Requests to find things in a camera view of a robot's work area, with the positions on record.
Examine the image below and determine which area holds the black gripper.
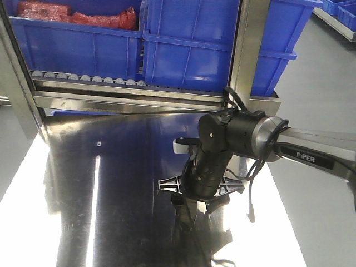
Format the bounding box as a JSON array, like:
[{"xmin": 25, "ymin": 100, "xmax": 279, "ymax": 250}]
[{"xmin": 157, "ymin": 110, "xmax": 245, "ymax": 201}]

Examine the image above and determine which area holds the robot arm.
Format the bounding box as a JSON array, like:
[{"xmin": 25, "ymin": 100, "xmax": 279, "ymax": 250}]
[{"xmin": 158, "ymin": 108, "xmax": 355, "ymax": 202}]

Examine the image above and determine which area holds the large blue plastic bin right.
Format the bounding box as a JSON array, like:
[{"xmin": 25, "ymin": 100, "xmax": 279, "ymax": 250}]
[{"xmin": 143, "ymin": 1, "xmax": 322, "ymax": 97}]

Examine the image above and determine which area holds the red plastic bag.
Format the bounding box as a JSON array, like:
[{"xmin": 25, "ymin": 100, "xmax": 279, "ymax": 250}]
[{"xmin": 17, "ymin": 1, "xmax": 138, "ymax": 31}]

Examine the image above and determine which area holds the blue plastic bin left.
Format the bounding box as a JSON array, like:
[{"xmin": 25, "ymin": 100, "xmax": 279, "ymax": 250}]
[{"xmin": 3, "ymin": 1, "xmax": 142, "ymax": 80}]

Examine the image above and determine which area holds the metal shelving rack with bins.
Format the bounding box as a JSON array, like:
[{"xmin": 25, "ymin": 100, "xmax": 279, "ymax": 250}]
[{"xmin": 313, "ymin": 1, "xmax": 355, "ymax": 43}]

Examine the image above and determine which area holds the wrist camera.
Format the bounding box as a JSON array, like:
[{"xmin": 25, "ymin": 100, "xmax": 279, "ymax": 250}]
[{"xmin": 172, "ymin": 137, "xmax": 200, "ymax": 155}]

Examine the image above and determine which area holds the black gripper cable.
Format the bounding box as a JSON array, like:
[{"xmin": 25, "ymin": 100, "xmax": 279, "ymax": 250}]
[{"xmin": 222, "ymin": 86, "xmax": 291, "ymax": 223}]

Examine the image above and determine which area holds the stainless steel rack frame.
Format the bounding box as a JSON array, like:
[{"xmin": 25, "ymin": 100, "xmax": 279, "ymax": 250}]
[{"xmin": 1, "ymin": 1, "xmax": 281, "ymax": 140}]

